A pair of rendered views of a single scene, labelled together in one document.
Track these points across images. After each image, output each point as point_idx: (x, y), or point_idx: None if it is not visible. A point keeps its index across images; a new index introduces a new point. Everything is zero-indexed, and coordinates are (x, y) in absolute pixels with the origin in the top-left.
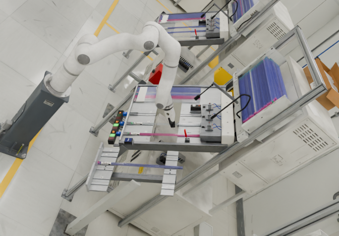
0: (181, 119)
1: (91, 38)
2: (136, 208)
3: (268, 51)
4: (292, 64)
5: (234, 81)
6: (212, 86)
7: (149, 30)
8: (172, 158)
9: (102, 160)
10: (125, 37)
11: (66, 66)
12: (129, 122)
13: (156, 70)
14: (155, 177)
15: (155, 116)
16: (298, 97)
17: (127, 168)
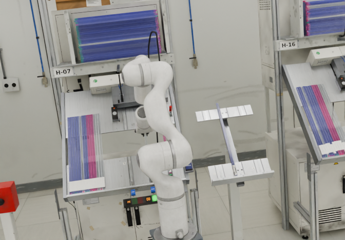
0: (133, 127)
1: (156, 145)
2: None
3: (68, 17)
4: (72, 8)
5: (73, 74)
6: (64, 105)
7: (154, 65)
8: (206, 114)
9: (231, 176)
10: (161, 94)
11: (182, 192)
12: (150, 181)
13: (3, 195)
14: (227, 130)
15: (132, 156)
16: (130, 6)
17: (148, 226)
